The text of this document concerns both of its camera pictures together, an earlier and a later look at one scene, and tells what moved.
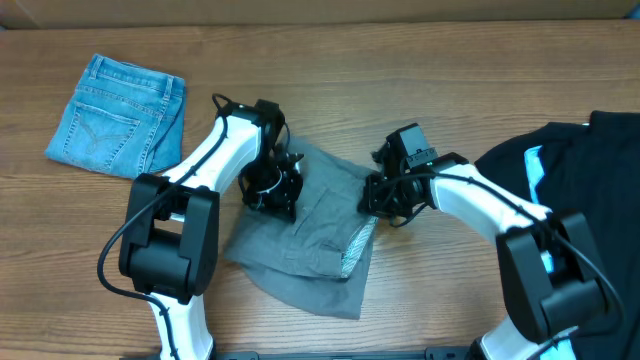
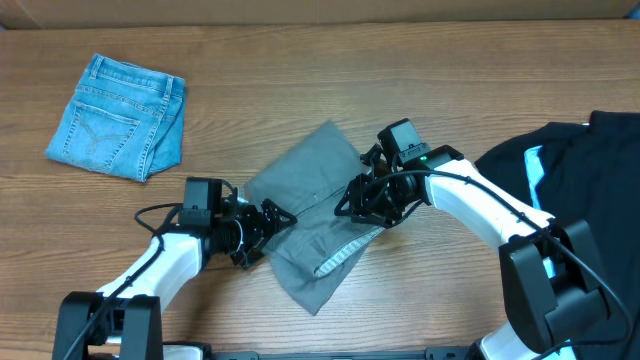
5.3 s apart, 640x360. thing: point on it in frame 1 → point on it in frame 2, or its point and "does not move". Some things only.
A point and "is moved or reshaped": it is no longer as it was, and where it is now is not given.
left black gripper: (280, 202) → (259, 230)
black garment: (591, 169) does not move
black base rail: (431, 354) does not move
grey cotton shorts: (319, 260) is moved or reshaped
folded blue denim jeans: (123, 120) does not move
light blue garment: (535, 169) does not move
